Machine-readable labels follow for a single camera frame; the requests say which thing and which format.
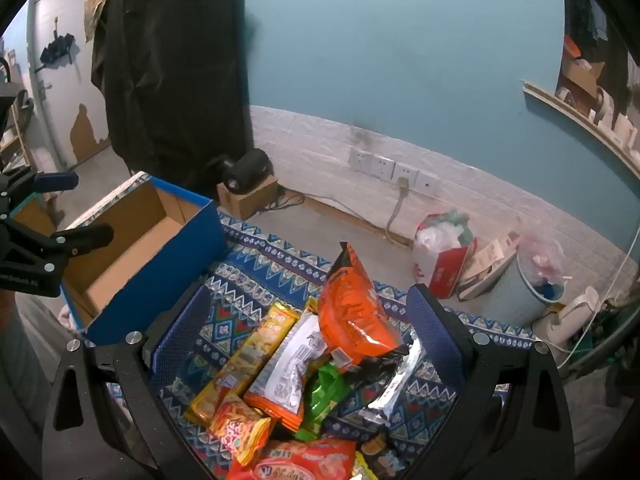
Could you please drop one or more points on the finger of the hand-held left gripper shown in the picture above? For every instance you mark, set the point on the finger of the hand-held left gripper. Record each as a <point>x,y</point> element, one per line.
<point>55,181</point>
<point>85,237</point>

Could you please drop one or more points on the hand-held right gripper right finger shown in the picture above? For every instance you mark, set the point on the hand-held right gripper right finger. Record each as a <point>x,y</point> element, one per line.
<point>435,340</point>

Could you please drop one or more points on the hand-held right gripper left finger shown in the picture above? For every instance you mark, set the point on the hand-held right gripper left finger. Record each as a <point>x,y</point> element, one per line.
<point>180,340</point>

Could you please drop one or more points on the blue cardboard box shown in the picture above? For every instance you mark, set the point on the blue cardboard box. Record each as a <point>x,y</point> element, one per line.
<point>130,240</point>

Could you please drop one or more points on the silver foil snack packet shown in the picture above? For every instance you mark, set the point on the silver foil snack packet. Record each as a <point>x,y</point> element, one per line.
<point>395,390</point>

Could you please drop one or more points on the long yellow snack packet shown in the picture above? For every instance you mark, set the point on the long yellow snack packet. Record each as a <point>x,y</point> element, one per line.
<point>250,355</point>

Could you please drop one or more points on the orange snack bag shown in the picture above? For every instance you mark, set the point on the orange snack bag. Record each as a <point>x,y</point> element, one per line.
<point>350,310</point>

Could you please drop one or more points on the small red yellow snack packet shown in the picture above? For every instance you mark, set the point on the small red yellow snack packet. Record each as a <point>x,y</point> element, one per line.
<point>237,427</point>

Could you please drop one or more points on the white snack bag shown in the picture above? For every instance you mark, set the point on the white snack bag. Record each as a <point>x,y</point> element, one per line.
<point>290,365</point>

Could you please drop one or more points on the green snack packet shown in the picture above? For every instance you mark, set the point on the green snack packet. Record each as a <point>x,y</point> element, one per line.
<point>325,390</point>

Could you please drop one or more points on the wooden rack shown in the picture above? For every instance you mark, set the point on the wooden rack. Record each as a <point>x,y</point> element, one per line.
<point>20,135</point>

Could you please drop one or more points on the red and white bag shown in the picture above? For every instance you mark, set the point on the red and white bag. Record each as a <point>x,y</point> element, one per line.
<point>445,270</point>

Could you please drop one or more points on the white door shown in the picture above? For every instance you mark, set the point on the white door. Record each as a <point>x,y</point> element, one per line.
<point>65,110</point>

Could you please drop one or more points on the light blue waste bin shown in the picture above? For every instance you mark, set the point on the light blue waste bin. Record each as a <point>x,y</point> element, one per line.
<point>510,295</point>

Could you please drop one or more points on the flattened paper carton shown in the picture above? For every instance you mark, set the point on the flattened paper carton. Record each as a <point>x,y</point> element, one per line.
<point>487,260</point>

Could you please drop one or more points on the white plastic bags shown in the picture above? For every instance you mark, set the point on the white plastic bags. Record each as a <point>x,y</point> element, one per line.
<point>442,230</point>

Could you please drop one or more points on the blue patterned blanket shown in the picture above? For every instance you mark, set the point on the blue patterned blanket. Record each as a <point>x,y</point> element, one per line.
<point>260,260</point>

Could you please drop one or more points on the dark snack packet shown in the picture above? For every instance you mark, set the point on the dark snack packet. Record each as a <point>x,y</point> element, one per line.
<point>382,460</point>

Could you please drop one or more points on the white appliance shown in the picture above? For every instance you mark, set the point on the white appliance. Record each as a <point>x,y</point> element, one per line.
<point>565,320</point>

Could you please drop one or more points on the black folded umbrella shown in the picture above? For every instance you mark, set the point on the black folded umbrella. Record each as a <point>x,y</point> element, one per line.
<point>57,50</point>

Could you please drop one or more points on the gold foil snack packet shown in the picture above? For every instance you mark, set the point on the gold foil snack packet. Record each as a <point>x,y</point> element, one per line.
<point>362,467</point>

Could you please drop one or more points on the small brown cardboard box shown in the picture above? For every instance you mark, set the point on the small brown cardboard box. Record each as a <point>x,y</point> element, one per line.
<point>250,202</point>

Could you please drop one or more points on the large red snack packet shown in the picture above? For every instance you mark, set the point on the large red snack packet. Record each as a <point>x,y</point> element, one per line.
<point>300,460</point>

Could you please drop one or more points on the window sill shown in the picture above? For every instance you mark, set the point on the window sill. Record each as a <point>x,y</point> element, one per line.
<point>575,120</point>

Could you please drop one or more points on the boxes on window sill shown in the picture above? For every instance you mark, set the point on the boxes on window sill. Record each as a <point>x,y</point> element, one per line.
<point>582,75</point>

